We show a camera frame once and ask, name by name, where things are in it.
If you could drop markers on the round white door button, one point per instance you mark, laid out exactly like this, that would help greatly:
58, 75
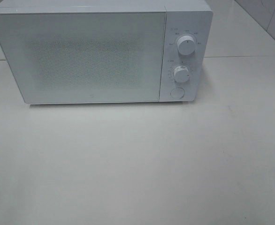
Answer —
177, 93

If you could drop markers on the white microwave oven body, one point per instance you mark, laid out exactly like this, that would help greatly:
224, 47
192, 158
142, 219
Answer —
181, 17

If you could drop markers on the upper white power knob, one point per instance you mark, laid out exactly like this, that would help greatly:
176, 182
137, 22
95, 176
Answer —
186, 45

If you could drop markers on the white microwave door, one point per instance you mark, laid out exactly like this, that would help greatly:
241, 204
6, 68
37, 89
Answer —
84, 58

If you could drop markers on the white timer knob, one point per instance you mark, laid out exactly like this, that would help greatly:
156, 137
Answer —
181, 74

